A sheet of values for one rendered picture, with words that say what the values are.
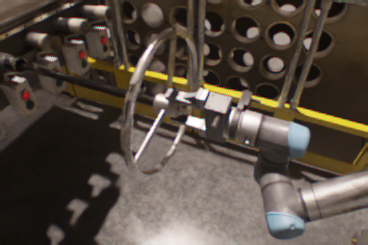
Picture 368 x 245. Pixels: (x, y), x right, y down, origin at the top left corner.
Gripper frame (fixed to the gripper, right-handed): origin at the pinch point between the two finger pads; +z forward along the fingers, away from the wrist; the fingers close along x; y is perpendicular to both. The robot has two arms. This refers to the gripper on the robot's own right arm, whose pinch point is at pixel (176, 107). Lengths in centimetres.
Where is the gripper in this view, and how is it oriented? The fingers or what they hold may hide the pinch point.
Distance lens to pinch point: 62.9
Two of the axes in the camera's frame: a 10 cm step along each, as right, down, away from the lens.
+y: -3.9, 7.8, -4.9
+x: 1.1, 5.6, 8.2
